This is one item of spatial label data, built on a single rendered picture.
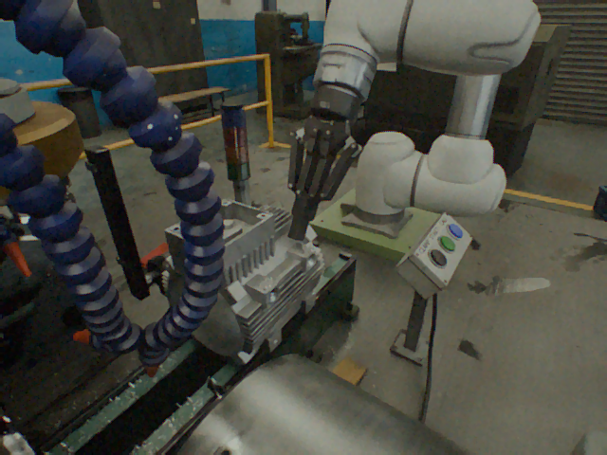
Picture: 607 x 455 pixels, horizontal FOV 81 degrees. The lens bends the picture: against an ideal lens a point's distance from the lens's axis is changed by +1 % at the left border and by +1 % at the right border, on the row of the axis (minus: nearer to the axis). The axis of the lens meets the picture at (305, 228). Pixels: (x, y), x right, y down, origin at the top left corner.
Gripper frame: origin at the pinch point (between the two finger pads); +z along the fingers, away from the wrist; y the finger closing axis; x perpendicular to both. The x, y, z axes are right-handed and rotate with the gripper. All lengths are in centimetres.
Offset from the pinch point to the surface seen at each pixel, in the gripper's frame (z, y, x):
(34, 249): 14.8, -26.7, -24.4
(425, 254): -0.3, 18.5, 8.6
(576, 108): -249, 48, 611
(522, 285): 2, 34, 59
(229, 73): -192, -526, 466
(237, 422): 12.1, 17.7, -30.5
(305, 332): 21.7, 1.1, 12.1
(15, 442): 24.4, -1.6, -33.8
